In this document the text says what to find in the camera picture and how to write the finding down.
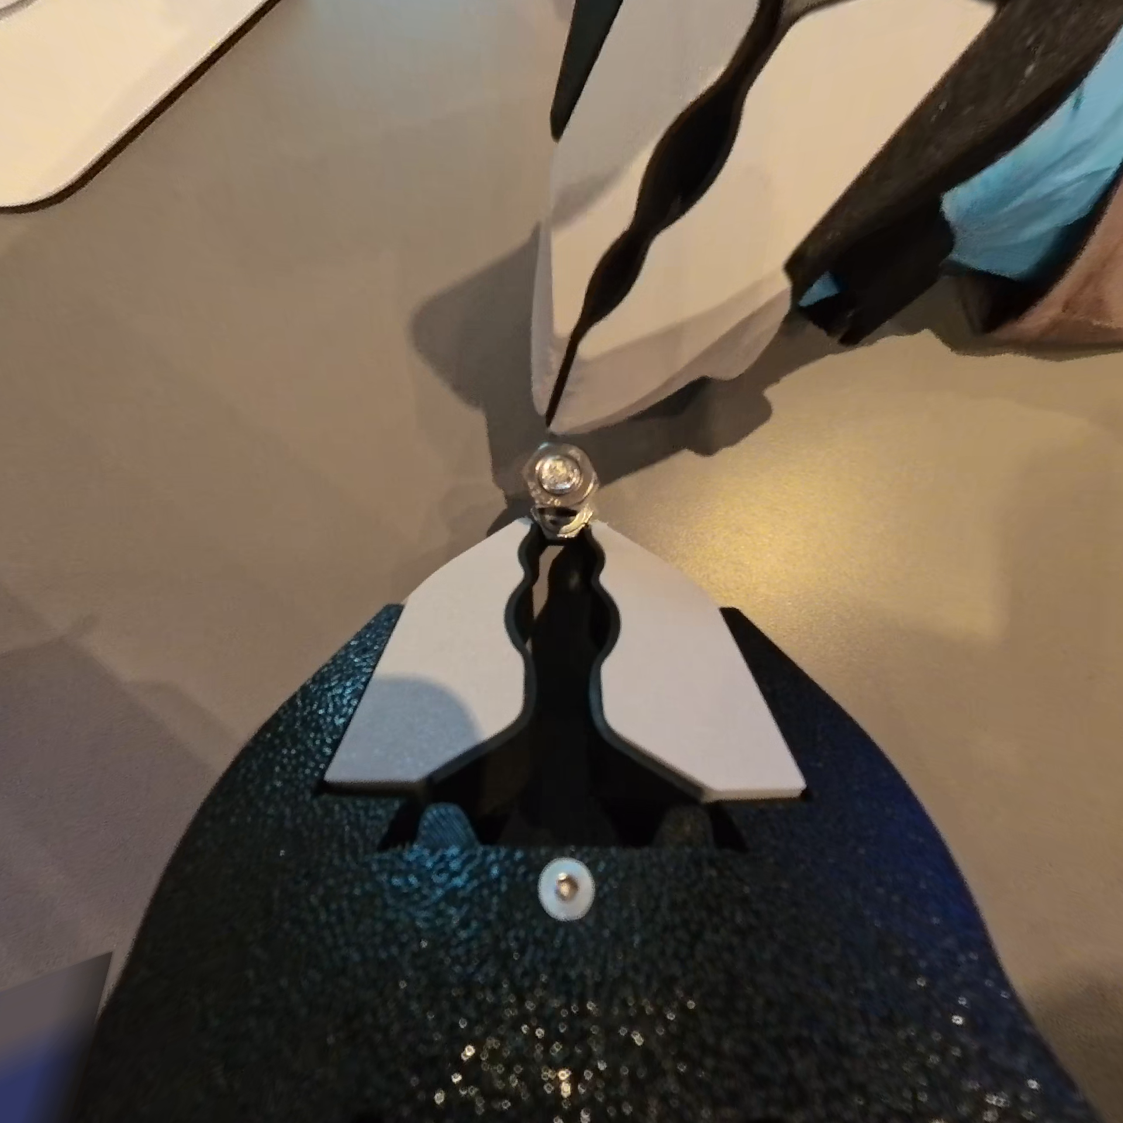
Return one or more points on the silver hex nut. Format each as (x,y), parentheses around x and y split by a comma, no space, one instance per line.
(532,473)

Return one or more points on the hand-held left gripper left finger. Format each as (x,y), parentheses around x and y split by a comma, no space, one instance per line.
(430,665)

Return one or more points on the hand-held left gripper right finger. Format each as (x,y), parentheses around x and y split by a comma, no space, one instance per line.
(693,684)

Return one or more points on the person's right hand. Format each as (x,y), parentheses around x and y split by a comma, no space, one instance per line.
(1035,192)

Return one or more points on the person's right forearm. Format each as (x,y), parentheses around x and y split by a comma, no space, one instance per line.
(1088,289)

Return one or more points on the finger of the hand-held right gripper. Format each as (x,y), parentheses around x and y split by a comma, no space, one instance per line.
(788,157)
(605,131)

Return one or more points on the silver hex bolt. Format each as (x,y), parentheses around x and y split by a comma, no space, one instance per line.
(561,521)

